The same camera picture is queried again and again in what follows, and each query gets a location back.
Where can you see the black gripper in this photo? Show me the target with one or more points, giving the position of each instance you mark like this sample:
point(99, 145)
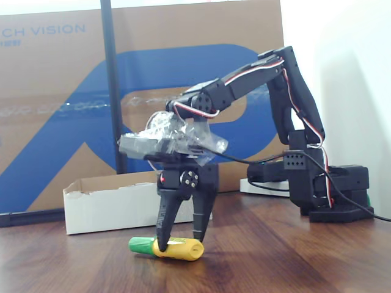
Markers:
point(175, 179)

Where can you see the yellow glue stick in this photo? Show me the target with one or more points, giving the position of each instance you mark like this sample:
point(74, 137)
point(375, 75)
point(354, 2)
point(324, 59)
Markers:
point(183, 248)

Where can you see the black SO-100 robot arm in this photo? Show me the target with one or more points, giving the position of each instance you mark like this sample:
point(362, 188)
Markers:
point(293, 91)

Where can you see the white open cardboard box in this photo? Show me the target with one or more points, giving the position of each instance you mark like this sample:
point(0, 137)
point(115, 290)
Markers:
point(107, 210)

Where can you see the white power strip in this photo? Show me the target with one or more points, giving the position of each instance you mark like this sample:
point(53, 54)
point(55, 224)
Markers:
point(253, 191)

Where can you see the black adapter block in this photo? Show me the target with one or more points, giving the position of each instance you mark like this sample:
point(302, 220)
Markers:
point(265, 172)

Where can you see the black stand pole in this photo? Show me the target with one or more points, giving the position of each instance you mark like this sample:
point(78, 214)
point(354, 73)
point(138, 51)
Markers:
point(111, 76)

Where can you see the small green plastic piece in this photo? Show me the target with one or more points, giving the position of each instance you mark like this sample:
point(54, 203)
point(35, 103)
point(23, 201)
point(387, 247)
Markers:
point(368, 201)

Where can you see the large brown carton blue print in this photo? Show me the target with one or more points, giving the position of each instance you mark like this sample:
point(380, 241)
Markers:
point(183, 30)

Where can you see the plastic-wrapped wrist camera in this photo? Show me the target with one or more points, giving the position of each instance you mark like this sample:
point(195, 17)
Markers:
point(137, 146)

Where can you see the black stand base rail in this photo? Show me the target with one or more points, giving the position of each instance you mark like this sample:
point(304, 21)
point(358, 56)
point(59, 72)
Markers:
point(30, 218)

